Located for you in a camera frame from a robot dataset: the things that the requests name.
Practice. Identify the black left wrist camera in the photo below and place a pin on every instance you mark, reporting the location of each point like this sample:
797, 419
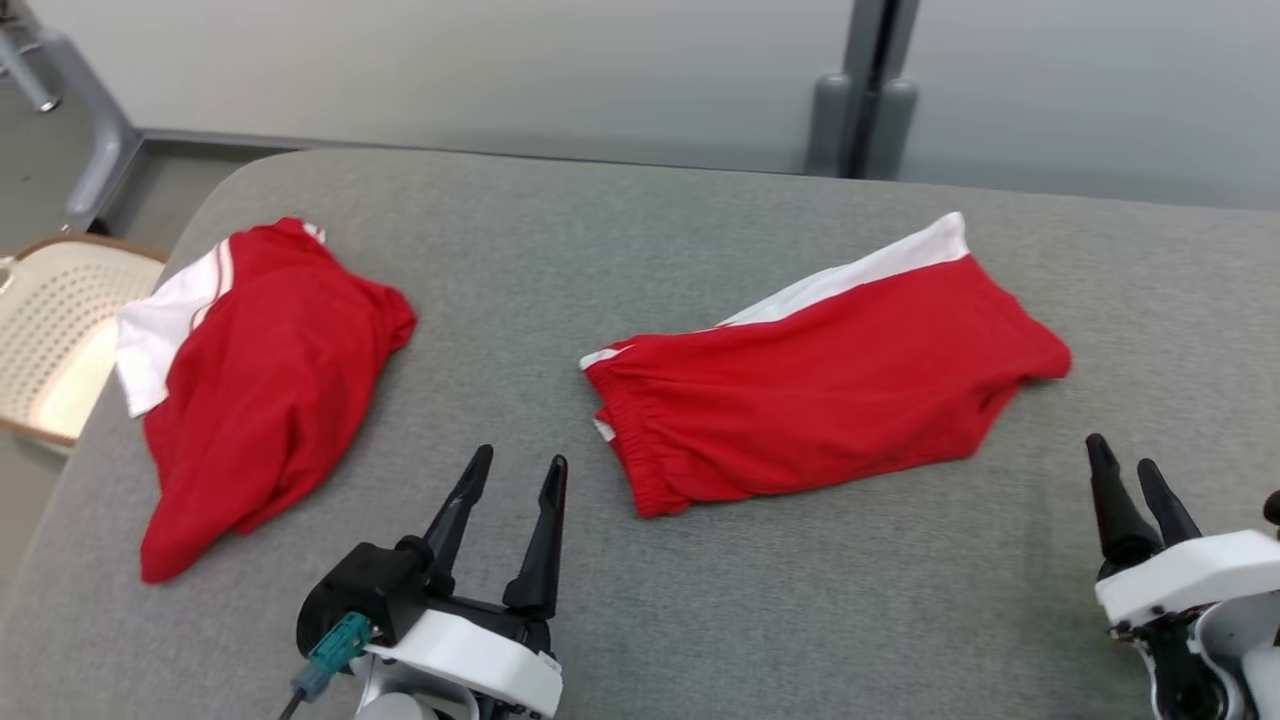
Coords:
365, 590

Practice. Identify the grey cylindrical post foot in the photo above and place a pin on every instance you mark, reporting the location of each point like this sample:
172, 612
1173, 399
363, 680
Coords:
893, 130
828, 125

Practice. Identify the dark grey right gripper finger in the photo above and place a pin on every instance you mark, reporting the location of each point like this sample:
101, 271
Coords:
1168, 510
1115, 510

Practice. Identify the grey metal frame leg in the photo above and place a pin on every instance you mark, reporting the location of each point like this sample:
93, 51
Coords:
85, 100

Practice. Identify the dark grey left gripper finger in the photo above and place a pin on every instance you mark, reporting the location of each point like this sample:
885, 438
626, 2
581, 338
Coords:
543, 560
455, 530

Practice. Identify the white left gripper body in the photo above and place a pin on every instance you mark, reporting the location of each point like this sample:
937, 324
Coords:
470, 655

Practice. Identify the grey partition post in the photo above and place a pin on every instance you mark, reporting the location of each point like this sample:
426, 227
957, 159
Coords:
880, 60

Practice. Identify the beige perforated laundry basket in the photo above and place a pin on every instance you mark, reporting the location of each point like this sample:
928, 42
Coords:
60, 330

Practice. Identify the red white basketball jersey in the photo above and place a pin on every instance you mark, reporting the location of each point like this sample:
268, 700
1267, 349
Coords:
270, 400

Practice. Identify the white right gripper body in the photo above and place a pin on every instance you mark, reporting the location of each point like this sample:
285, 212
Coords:
1190, 580

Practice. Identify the red white shorts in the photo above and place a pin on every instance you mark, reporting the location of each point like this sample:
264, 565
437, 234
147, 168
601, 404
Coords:
820, 400

